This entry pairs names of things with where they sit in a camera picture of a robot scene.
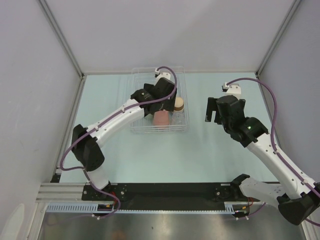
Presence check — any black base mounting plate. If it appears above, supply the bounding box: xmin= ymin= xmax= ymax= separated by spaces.
xmin=81 ymin=182 xmax=261 ymax=212

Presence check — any light blue cable duct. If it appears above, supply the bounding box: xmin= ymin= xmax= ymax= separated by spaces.
xmin=46 ymin=202 xmax=246 ymax=214

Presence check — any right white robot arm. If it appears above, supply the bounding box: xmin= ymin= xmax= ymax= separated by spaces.
xmin=205 ymin=95 xmax=320 ymax=226

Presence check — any clear wire dish rack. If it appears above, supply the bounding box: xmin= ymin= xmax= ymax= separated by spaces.
xmin=127 ymin=66 xmax=189 ymax=134

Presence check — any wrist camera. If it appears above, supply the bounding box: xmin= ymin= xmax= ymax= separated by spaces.
xmin=222 ymin=82 xmax=242 ymax=100
xmin=154 ymin=68 xmax=171 ymax=81

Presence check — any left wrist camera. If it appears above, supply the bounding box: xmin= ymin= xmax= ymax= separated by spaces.
xmin=154 ymin=68 xmax=171 ymax=81

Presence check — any aluminium frame rail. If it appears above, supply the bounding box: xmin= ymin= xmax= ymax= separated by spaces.
xmin=36 ymin=182 xmax=87 ymax=202

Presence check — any clear glass cup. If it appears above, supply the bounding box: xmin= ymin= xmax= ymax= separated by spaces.
xmin=171 ymin=111 xmax=186 ymax=126

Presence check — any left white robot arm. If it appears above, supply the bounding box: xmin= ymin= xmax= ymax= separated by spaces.
xmin=71 ymin=77 xmax=177 ymax=200

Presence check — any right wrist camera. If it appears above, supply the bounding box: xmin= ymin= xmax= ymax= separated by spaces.
xmin=222 ymin=82 xmax=242 ymax=100

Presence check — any pink cup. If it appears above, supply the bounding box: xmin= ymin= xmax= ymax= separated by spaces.
xmin=153 ymin=110 xmax=170 ymax=128

